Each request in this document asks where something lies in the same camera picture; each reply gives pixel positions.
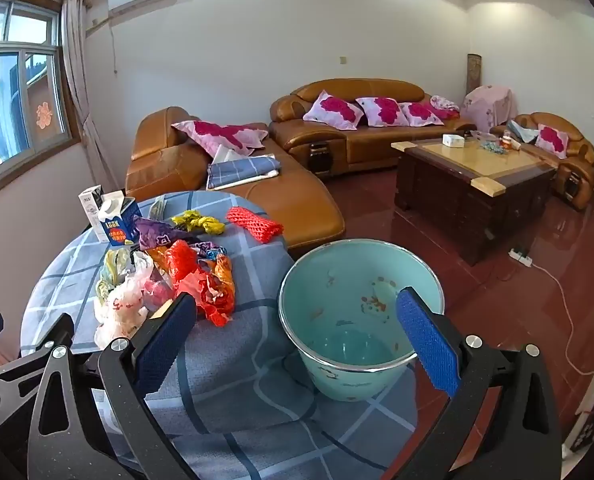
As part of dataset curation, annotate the white floral printed stand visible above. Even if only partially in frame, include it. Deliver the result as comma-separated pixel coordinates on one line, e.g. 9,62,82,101
562,360,594,461

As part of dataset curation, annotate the pink floral pillow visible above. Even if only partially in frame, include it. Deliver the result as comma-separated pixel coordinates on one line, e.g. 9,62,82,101
399,102,445,127
355,96,410,127
171,120,269,157
534,124,570,160
303,91,367,129

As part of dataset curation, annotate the white red-printed plastic bag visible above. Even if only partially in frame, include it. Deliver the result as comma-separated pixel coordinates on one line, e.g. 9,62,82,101
94,275,150,348

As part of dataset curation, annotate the purple snack wrapper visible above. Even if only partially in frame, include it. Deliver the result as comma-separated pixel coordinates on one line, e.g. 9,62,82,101
133,215,193,251
192,241,228,263

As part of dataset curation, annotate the brown rolled mat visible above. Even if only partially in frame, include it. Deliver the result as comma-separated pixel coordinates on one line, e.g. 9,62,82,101
466,53,484,106

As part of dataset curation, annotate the red plastic bag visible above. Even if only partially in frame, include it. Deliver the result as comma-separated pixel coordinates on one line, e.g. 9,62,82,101
164,240,238,328

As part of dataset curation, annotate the pink cloth cover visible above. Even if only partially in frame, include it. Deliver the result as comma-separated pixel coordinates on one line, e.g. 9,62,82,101
459,85,518,133

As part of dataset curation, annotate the thin wall cable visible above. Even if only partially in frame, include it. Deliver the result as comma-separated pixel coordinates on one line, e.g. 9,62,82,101
84,10,118,73

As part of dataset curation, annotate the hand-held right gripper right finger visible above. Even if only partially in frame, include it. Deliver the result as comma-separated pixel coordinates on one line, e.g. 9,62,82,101
382,286,562,480

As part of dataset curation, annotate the brown leather armchair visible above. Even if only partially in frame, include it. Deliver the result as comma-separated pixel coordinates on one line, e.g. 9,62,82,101
489,112,594,211

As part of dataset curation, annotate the white black carton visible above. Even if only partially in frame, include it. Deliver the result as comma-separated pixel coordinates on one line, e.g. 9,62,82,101
78,185,105,243

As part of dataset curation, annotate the window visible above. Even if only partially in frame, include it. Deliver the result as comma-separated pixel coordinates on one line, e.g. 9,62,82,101
0,0,73,201

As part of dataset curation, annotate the brown leather chaise sofa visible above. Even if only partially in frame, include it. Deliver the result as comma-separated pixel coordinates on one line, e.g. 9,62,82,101
126,106,346,256

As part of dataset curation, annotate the black cable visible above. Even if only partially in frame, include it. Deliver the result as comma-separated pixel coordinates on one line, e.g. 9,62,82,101
477,255,518,286

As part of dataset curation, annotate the dark wooden coffee table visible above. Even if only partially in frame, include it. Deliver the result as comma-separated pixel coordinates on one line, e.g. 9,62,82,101
391,137,560,267

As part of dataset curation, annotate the yellow green plastic bag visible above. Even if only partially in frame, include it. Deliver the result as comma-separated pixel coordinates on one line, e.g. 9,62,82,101
96,249,133,306

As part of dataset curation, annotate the blue plaid folded sheet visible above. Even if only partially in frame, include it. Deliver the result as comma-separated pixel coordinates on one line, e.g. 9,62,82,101
207,156,280,190

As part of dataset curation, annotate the red foam net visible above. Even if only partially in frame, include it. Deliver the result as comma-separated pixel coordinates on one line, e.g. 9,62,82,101
225,206,284,245

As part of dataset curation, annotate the blue plaid tablecloth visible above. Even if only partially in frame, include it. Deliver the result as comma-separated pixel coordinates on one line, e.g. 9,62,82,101
20,192,418,480

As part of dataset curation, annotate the pink floral folded cloth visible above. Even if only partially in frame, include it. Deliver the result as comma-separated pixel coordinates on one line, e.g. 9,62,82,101
429,95,462,121

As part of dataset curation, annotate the light blue cloth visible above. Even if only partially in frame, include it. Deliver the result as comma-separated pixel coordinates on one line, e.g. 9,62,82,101
507,120,540,143

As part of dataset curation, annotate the orange yellow plastic wrapper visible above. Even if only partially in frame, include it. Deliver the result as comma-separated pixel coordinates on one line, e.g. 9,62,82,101
211,255,237,311

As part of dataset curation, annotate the pale pink curtain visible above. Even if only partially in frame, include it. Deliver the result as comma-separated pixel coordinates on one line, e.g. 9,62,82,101
17,0,120,196

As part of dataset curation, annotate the white folded cloth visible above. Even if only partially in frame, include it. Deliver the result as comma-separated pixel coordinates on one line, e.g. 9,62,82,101
212,144,250,166

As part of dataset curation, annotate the brown leather three-seat sofa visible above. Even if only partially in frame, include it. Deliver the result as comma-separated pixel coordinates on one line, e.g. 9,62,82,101
268,78,478,177

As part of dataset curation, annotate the white power cable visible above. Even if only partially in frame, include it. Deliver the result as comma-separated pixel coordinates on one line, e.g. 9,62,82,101
529,260,594,376

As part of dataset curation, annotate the orange snack packet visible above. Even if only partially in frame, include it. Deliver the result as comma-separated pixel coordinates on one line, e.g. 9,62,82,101
149,249,173,273

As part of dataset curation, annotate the blue milk carton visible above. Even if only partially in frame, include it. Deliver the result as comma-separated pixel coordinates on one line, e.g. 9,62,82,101
97,195,140,247

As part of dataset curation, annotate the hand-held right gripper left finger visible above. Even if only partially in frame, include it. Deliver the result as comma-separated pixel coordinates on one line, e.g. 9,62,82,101
27,292,198,480

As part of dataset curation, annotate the light blue enamel basin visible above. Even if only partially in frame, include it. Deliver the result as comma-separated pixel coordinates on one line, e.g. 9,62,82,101
278,240,445,402

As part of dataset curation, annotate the pink plastic bag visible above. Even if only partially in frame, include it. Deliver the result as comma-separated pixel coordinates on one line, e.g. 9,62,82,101
142,277,175,311

